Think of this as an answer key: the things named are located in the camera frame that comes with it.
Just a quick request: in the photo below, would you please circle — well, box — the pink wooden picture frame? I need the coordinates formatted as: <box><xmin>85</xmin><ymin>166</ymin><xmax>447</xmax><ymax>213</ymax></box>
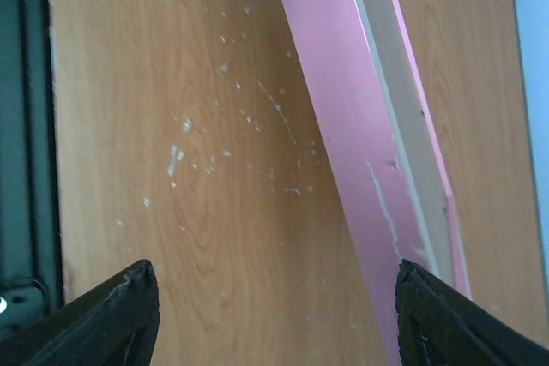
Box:
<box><xmin>282</xmin><ymin>0</ymin><xmax>470</xmax><ymax>365</ymax></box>

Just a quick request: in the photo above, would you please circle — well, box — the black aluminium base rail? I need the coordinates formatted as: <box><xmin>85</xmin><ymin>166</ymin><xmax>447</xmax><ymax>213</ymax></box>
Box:
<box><xmin>1</xmin><ymin>0</ymin><xmax>64</xmax><ymax>339</ymax></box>

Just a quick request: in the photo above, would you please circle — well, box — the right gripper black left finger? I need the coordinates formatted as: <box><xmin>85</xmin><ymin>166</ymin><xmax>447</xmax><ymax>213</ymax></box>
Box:
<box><xmin>1</xmin><ymin>259</ymin><xmax>160</xmax><ymax>365</ymax></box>

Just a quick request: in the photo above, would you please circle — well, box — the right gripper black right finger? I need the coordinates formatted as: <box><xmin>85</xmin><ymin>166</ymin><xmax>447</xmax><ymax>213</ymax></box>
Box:
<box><xmin>395</xmin><ymin>260</ymin><xmax>548</xmax><ymax>365</ymax></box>

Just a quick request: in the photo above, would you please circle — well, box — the brown frame backing board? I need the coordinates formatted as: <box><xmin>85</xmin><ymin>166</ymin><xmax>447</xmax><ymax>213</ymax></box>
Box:
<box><xmin>360</xmin><ymin>0</ymin><xmax>455</xmax><ymax>286</ymax></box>

